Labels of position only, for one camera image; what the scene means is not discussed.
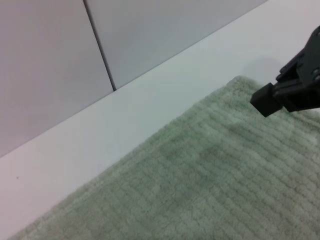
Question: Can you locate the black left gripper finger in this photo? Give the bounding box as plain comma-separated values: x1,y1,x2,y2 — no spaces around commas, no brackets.
249,24,320,118

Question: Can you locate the light green ribbed towel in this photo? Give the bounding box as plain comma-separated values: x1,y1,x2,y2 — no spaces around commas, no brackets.
9,74,320,240

